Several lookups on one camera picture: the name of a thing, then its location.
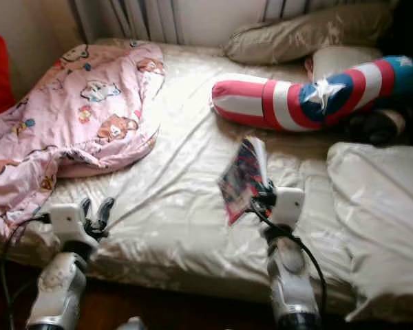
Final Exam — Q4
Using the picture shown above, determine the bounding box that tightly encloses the colourful comic book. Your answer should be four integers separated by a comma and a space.
217, 135, 273, 226

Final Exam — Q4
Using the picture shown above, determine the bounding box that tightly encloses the pink cartoon print blanket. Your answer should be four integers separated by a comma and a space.
0, 41, 166, 241

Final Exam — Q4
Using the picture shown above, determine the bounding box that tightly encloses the beige floral pillow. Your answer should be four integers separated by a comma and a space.
224, 3, 394, 66
327, 141, 413, 324

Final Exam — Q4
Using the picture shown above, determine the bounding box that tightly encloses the red white blue bolster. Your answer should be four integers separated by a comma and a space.
211, 55, 413, 133

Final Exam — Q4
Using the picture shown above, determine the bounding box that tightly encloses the grey robot left leg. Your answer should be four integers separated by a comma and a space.
120, 316, 145, 330

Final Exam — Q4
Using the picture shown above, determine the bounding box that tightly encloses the dark brown plush toy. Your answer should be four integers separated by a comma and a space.
348, 108, 407, 146

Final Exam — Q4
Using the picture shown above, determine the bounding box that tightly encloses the plain white pillow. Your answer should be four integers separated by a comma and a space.
306, 45, 383, 82

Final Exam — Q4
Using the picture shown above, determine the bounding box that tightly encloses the grey pleated curtain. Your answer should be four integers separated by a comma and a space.
262, 0, 324, 21
72, 0, 180, 47

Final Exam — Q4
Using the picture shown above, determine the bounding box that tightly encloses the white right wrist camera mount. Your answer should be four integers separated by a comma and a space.
268, 187, 306, 228

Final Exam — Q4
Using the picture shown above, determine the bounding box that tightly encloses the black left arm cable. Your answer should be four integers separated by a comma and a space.
0, 214, 52, 330

